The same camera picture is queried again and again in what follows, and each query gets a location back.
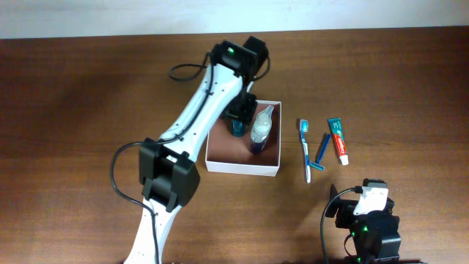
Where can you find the red green toothpaste tube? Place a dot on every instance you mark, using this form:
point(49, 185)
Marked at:
point(338, 138)

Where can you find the purple soap pump bottle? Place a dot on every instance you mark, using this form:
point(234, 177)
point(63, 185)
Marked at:
point(261, 129)

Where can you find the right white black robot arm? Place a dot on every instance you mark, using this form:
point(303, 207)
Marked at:
point(375, 237)

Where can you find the white open cardboard box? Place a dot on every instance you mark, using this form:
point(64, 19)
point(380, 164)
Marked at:
point(226, 153)

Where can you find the teal mouthwash bottle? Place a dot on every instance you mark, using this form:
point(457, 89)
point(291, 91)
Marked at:
point(238, 128)

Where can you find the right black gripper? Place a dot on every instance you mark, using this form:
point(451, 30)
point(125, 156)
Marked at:
point(344, 213)

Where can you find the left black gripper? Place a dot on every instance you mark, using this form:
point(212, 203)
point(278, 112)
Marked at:
point(239, 112)

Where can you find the blue white toothbrush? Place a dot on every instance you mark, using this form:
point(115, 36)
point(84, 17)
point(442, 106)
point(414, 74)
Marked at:
point(303, 128)

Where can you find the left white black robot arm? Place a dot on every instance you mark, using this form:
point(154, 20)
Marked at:
point(167, 166)

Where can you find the blue disposable razor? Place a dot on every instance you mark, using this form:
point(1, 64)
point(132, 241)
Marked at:
point(323, 147)

